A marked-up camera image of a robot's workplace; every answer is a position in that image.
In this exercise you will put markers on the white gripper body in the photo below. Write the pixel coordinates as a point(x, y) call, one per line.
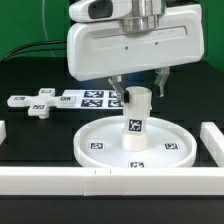
point(110, 39)

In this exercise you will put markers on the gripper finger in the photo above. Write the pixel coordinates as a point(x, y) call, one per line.
point(122, 95)
point(161, 78)

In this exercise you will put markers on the white round table top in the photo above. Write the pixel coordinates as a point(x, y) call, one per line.
point(99, 144)

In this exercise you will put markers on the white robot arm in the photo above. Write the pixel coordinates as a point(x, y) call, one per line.
point(110, 38)

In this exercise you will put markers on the white marker sheet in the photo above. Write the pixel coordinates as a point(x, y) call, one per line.
point(89, 99)

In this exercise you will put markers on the white cross-shaped table base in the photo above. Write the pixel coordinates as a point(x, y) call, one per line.
point(40, 104)

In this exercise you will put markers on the white right fence bar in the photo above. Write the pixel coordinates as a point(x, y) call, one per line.
point(213, 139)

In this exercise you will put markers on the white fence bar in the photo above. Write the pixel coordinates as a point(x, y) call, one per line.
point(111, 181)
point(213, 139)
point(2, 131)

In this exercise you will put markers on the white left fence bar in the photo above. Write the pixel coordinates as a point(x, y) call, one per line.
point(2, 131)

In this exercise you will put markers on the white front fence bar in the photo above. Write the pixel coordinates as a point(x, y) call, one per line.
point(111, 181)

